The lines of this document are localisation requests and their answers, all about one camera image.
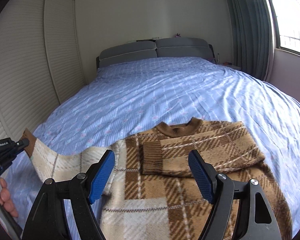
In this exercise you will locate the brown plaid knit sweater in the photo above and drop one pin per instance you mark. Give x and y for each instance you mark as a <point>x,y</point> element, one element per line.
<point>151,193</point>

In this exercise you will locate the grey right headboard cushion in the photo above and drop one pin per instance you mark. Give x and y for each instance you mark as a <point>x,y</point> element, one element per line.
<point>184,47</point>

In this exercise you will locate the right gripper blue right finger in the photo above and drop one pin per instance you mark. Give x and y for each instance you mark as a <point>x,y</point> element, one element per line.
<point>255,218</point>

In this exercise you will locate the white louvered wardrobe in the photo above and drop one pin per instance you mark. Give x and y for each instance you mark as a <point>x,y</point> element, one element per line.
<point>40,65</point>

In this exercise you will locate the grey headboard cushion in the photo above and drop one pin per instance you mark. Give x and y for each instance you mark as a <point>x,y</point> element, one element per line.
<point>184,47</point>
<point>129,52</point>

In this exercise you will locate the grey left headboard cushion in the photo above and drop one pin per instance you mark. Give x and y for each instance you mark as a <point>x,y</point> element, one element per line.
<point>129,52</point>

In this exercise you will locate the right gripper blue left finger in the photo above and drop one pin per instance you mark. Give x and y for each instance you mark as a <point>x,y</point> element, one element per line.
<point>47,218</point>

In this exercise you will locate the person's left hand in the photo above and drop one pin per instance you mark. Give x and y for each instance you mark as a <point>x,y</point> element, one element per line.
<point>6,201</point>

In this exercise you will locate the green curtain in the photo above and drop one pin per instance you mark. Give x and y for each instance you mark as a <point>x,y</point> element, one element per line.
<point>253,36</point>

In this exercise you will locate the window with metal frame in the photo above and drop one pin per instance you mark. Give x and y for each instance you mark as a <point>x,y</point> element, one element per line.
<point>286,15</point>

